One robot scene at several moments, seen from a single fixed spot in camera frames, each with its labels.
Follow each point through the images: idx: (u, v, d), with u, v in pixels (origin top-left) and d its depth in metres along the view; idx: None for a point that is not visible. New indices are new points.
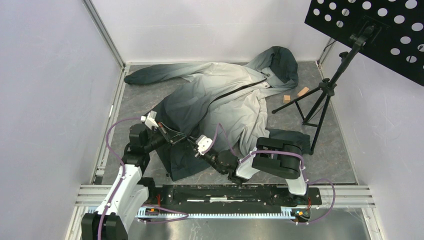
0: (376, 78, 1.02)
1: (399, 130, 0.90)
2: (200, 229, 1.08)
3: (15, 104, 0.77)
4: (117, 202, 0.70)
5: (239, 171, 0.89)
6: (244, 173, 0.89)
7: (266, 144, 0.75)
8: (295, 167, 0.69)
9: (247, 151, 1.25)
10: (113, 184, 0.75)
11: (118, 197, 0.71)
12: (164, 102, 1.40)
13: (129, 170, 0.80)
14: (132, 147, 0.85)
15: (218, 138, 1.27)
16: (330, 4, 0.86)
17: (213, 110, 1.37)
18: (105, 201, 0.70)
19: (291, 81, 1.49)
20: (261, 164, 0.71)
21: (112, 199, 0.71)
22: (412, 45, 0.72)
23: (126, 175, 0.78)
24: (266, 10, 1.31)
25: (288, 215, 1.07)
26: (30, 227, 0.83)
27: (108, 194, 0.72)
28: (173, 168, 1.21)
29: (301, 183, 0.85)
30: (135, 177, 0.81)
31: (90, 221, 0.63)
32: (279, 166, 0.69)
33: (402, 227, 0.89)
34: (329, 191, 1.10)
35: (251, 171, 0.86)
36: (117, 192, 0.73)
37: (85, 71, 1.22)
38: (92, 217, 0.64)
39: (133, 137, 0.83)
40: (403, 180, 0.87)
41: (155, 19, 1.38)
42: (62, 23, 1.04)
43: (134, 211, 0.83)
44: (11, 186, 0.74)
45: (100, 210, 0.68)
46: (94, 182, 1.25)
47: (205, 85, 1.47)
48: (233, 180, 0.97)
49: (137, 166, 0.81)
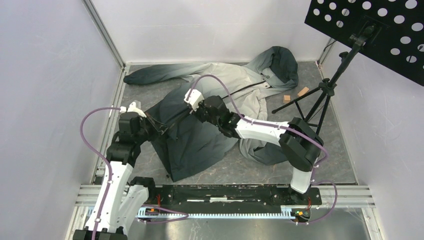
0: (376, 78, 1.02)
1: (399, 130, 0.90)
2: (200, 229, 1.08)
3: (15, 103, 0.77)
4: (108, 213, 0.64)
5: (241, 128, 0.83)
6: (248, 135, 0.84)
7: (302, 126, 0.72)
8: (312, 160, 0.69)
9: (247, 151, 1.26)
10: (101, 191, 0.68)
11: (108, 207, 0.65)
12: (161, 103, 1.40)
13: (116, 170, 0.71)
14: (121, 136, 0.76)
15: (218, 139, 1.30)
16: (329, 4, 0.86)
17: None
18: (95, 214, 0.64)
19: (291, 81, 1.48)
20: (290, 142, 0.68)
21: (102, 210, 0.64)
22: (412, 45, 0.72)
23: (113, 179, 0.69)
24: (266, 10, 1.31)
25: (288, 215, 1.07)
26: (30, 228, 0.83)
27: (96, 205, 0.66)
28: (173, 168, 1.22)
29: (306, 179, 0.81)
30: (125, 177, 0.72)
31: (82, 237, 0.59)
32: (302, 153, 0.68)
33: (402, 227, 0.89)
34: (331, 191, 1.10)
35: (259, 137, 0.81)
36: (107, 201, 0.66)
37: (85, 71, 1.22)
38: (83, 233, 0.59)
39: (123, 123, 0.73)
40: (403, 180, 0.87)
41: (155, 19, 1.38)
42: (63, 22, 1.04)
43: (133, 212, 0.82)
44: (10, 185, 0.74)
45: (90, 225, 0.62)
46: (94, 182, 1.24)
47: (203, 85, 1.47)
48: (223, 132, 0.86)
49: (125, 163, 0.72)
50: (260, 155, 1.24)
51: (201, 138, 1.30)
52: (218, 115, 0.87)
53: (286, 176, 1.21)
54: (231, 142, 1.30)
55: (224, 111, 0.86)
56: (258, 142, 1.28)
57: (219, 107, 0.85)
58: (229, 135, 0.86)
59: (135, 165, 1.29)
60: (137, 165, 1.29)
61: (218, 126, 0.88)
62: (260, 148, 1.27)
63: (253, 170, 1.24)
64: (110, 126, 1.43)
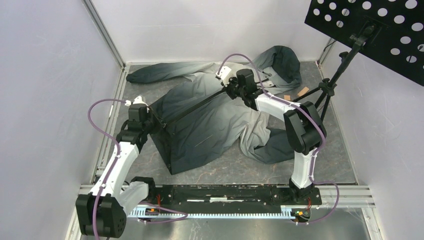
0: (377, 79, 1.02)
1: (399, 130, 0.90)
2: (200, 229, 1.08)
3: (15, 102, 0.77)
4: (112, 182, 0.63)
5: (260, 99, 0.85)
6: (264, 108, 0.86)
7: (311, 110, 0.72)
8: (307, 143, 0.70)
9: (247, 148, 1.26)
10: (108, 163, 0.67)
11: (114, 176, 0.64)
12: (164, 99, 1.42)
13: (124, 148, 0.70)
14: (129, 124, 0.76)
15: (220, 135, 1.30)
16: (330, 4, 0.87)
17: (214, 109, 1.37)
18: (100, 181, 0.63)
19: (294, 81, 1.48)
20: (292, 120, 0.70)
21: (108, 179, 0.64)
22: (412, 45, 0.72)
23: (121, 153, 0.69)
24: (266, 10, 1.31)
25: (288, 215, 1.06)
26: (29, 228, 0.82)
27: (102, 174, 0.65)
28: (173, 158, 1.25)
29: (305, 171, 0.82)
30: (132, 156, 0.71)
31: (85, 201, 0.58)
32: (299, 132, 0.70)
33: (402, 227, 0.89)
34: (331, 191, 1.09)
35: (272, 112, 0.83)
36: (113, 171, 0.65)
37: (86, 71, 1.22)
38: (86, 198, 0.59)
39: (132, 112, 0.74)
40: (403, 180, 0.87)
41: (155, 19, 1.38)
42: (63, 22, 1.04)
43: (134, 200, 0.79)
44: (11, 185, 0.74)
45: (95, 191, 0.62)
46: (94, 182, 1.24)
47: (206, 83, 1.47)
48: (245, 101, 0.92)
49: (134, 143, 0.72)
50: (260, 153, 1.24)
51: (203, 134, 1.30)
52: (244, 85, 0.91)
53: (286, 176, 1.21)
54: (232, 139, 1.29)
55: (250, 82, 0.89)
56: (259, 141, 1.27)
57: (247, 77, 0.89)
58: (248, 104, 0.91)
59: (135, 165, 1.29)
60: (137, 165, 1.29)
61: (242, 96, 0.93)
62: (261, 146, 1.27)
63: (253, 170, 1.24)
64: (111, 125, 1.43)
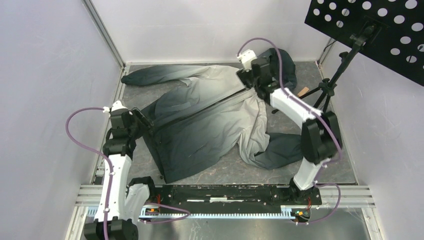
0: (376, 79, 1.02)
1: (399, 130, 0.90)
2: (200, 229, 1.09)
3: (15, 103, 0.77)
4: (115, 203, 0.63)
5: (275, 96, 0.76)
6: (280, 107, 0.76)
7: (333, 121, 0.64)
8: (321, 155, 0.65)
9: (247, 156, 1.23)
10: (104, 185, 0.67)
11: (115, 197, 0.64)
12: (155, 105, 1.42)
13: (116, 162, 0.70)
14: (113, 133, 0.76)
15: (213, 142, 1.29)
16: (329, 4, 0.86)
17: (205, 115, 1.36)
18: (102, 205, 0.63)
19: (289, 83, 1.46)
20: (311, 131, 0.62)
21: (110, 201, 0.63)
22: (411, 45, 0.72)
23: (115, 170, 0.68)
24: (266, 10, 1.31)
25: (288, 215, 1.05)
26: (30, 227, 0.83)
27: (102, 197, 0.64)
28: (166, 170, 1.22)
29: (309, 179, 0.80)
30: (126, 168, 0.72)
31: (94, 229, 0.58)
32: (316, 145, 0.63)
33: (402, 227, 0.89)
34: (333, 191, 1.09)
35: (288, 114, 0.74)
36: (112, 193, 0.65)
37: (85, 71, 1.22)
38: (94, 226, 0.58)
39: (115, 119, 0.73)
40: (403, 180, 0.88)
41: (154, 19, 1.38)
42: (62, 22, 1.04)
43: (138, 207, 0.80)
44: (11, 184, 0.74)
45: (100, 216, 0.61)
46: (94, 182, 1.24)
47: (200, 90, 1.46)
48: (258, 93, 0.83)
49: (123, 154, 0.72)
50: (260, 160, 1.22)
51: (198, 139, 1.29)
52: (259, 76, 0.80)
53: (286, 176, 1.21)
54: (227, 146, 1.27)
55: (266, 73, 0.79)
56: (258, 147, 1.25)
57: (262, 66, 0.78)
58: (261, 97, 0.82)
59: (135, 165, 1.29)
60: (137, 165, 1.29)
61: (256, 86, 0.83)
62: (261, 152, 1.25)
63: (254, 170, 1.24)
64: (110, 125, 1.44)
